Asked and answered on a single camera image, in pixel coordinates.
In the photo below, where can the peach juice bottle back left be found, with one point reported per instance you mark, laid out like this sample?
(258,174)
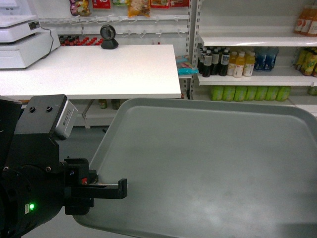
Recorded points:
(301,19)

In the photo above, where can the red snack bag hanging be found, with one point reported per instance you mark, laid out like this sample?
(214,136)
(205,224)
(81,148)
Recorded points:
(101,4)

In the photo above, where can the white checkout counter table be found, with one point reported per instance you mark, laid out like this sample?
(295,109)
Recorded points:
(90,72)

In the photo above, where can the dark tea bottles on shelf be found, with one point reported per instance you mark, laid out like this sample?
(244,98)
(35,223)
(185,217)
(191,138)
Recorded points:
(213,61)

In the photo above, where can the yellow snack bag hanging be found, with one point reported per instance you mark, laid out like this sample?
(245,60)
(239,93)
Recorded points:
(139,8)

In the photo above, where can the peach juice bottle middle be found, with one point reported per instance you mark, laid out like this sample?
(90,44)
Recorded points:
(312,32)

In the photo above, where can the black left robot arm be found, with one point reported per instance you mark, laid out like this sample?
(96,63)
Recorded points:
(34,183)

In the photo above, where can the yellow juice bottles on shelf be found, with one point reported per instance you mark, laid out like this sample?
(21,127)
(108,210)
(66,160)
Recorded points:
(241,64)

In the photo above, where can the green bottles lower shelf row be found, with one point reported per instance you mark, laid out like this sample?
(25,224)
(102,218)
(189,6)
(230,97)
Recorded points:
(250,93)

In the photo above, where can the blue water bottles pack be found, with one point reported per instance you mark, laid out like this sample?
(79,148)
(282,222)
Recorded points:
(265,58)

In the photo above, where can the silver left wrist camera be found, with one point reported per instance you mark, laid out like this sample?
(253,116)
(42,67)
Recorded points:
(66,121)

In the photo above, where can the purple snack bag hanging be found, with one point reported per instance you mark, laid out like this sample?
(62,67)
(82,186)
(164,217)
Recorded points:
(79,8)

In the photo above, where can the white metal store shelf unit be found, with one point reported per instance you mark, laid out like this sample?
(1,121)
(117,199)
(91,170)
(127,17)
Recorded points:
(254,26)

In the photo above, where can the grey rectangular serving tray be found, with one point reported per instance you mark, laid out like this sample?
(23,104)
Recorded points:
(203,169)

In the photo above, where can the black round barcode scanner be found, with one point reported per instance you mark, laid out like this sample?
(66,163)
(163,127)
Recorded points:
(108,34)

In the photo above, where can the white wire hook rack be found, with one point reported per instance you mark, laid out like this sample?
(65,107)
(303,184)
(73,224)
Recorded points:
(124,26)

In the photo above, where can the white cash register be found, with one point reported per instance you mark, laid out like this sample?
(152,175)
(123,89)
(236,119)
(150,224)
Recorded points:
(23,41)

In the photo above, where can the peach juice bottle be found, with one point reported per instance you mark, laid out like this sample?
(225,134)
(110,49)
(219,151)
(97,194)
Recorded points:
(301,19)
(312,32)

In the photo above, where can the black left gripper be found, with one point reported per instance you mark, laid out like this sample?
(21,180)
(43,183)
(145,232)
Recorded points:
(81,188)

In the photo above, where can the red capped cola bottles group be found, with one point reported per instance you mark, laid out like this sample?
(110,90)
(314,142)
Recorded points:
(76,40)

